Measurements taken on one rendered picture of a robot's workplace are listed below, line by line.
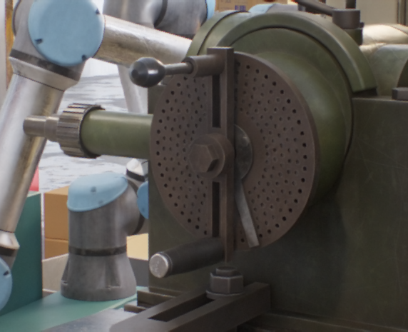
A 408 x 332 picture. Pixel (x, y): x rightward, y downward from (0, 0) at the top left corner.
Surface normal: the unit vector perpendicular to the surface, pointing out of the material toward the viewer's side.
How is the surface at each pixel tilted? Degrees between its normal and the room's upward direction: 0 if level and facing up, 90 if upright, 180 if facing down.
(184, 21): 100
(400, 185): 90
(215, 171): 90
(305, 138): 90
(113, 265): 72
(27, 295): 90
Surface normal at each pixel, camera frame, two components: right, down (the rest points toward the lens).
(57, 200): -0.41, 0.14
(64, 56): 0.37, 0.02
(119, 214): 0.66, 0.11
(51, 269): 0.81, 0.09
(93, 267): -0.08, -0.15
